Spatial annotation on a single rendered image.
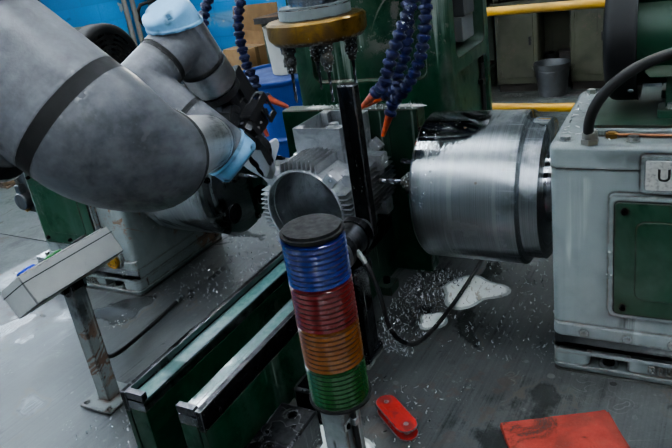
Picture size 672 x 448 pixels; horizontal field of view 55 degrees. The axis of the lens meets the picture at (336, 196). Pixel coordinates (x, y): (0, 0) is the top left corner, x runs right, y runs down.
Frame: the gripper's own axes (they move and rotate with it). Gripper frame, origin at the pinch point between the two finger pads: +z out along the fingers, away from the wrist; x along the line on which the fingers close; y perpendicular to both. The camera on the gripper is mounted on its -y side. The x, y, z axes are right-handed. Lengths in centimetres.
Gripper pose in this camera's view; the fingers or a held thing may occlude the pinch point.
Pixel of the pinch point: (266, 176)
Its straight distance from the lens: 115.0
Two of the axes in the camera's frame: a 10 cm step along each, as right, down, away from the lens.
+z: 3.6, 6.1, 7.1
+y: 3.2, -7.9, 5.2
